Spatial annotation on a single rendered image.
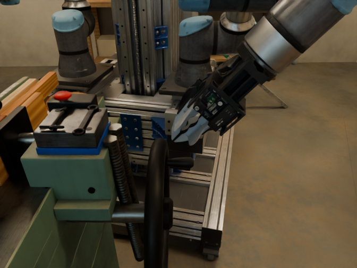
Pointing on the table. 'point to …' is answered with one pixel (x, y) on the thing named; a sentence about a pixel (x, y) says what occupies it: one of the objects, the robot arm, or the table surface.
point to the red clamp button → (62, 95)
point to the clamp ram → (15, 138)
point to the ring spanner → (85, 120)
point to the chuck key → (56, 120)
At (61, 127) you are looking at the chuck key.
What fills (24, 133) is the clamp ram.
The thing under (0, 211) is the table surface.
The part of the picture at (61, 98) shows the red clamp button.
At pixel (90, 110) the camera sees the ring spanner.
